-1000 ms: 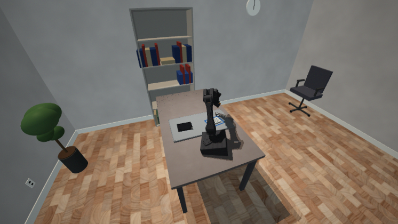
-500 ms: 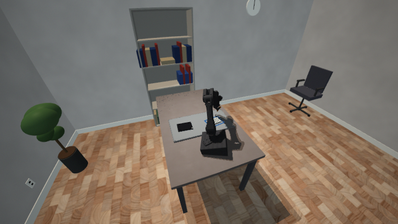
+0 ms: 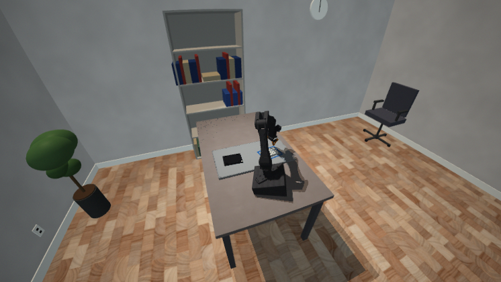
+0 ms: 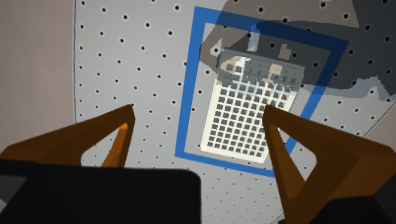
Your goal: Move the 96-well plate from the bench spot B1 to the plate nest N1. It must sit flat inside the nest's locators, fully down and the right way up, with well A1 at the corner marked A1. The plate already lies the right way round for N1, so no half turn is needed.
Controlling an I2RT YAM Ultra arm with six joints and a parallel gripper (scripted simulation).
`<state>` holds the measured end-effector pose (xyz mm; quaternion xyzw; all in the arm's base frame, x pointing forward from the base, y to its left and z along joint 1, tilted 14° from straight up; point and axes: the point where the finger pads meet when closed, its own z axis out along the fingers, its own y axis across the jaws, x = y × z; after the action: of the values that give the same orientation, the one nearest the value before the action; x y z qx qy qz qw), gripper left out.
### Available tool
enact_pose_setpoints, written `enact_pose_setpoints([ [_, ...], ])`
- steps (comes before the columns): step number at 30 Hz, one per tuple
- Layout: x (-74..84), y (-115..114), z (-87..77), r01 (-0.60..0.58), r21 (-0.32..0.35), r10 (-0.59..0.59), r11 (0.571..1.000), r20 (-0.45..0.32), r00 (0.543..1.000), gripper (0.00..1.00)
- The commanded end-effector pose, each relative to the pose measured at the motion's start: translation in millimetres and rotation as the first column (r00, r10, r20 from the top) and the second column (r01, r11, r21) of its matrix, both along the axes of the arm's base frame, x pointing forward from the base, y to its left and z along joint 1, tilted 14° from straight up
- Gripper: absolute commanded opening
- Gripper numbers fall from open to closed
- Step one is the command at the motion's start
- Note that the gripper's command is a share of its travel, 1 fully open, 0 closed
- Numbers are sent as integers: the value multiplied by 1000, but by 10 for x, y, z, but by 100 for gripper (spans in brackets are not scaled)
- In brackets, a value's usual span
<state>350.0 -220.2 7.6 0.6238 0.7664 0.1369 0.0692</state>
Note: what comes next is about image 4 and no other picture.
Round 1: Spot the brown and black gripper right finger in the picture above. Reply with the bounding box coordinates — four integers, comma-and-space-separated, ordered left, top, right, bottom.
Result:
262, 104, 396, 224

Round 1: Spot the blue tape outline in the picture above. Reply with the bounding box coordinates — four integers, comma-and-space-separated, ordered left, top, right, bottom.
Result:
175, 6, 349, 178

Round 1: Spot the white well plate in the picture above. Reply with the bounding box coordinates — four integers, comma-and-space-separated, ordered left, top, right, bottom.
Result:
200, 48, 305, 163

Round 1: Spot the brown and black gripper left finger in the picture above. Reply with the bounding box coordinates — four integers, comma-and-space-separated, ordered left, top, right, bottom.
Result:
0, 104, 135, 167

